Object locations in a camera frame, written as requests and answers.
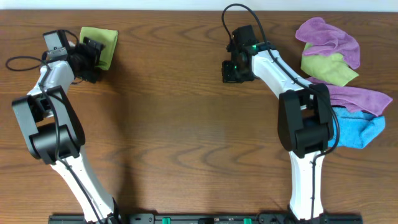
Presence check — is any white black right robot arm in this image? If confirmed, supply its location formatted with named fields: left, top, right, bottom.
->
left=222, top=26, right=334, bottom=223

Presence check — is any upper purple cloth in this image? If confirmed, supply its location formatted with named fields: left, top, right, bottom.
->
left=295, top=17, right=360, bottom=69

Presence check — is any lower purple cloth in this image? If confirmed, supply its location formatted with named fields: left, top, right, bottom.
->
left=307, top=77, right=392, bottom=116

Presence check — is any light green microfiber cloth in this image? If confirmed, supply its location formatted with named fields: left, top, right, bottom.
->
left=79, top=26, right=119, bottom=71

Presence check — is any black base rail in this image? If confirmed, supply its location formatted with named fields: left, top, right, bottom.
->
left=48, top=212, right=363, bottom=224

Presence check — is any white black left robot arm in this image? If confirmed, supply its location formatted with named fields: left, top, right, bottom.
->
left=12, top=27, right=123, bottom=224

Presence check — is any olive green cloth in pile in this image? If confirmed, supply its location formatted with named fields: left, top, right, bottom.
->
left=300, top=50, right=360, bottom=86

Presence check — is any purple cloth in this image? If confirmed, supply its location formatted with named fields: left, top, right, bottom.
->
left=295, top=17, right=360, bottom=69
left=307, top=77, right=392, bottom=116

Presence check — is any blue cloth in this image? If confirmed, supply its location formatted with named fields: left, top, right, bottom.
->
left=333, top=107, right=386, bottom=149

